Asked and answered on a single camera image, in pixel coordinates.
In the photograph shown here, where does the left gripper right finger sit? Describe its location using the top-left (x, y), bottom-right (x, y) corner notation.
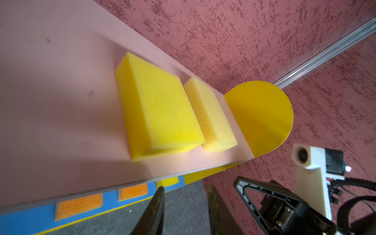
top-left (207, 184), bottom-right (244, 235)

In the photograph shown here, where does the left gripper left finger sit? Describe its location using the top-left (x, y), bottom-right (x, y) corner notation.
top-left (131, 186), bottom-right (165, 235)

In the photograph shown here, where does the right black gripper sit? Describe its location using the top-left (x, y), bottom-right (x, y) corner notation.
top-left (234, 177), bottom-right (344, 235)

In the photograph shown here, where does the orange sponge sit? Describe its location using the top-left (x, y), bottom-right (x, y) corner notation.
top-left (117, 184), bottom-right (148, 202)
top-left (55, 193), bottom-right (103, 221)

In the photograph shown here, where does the small yellow square sponge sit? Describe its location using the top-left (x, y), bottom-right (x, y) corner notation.
top-left (156, 177), bottom-right (179, 188)

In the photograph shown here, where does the large yellow sponge front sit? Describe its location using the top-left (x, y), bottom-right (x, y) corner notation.
top-left (183, 77), bottom-right (238, 152)

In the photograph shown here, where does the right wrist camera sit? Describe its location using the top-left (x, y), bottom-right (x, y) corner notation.
top-left (291, 143), bottom-right (346, 220)

